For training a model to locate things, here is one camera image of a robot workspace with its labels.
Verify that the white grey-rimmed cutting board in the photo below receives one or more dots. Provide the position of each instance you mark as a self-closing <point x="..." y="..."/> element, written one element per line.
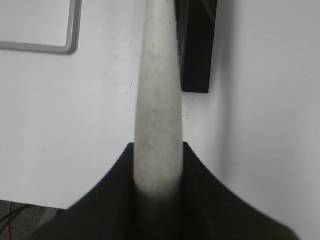
<point x="72" y="37"/>

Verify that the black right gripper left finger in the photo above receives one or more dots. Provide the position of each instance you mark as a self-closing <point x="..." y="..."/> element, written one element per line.
<point x="107" y="212"/>

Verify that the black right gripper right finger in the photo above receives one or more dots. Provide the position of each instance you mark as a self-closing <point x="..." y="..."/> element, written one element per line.
<point x="210" y="211"/>

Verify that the white-handled kitchen knife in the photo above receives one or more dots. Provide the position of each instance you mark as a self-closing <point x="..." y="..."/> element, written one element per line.
<point x="158" y="145"/>

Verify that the black knife stand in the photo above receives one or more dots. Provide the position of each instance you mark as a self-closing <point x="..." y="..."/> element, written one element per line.
<point x="196" y="20"/>

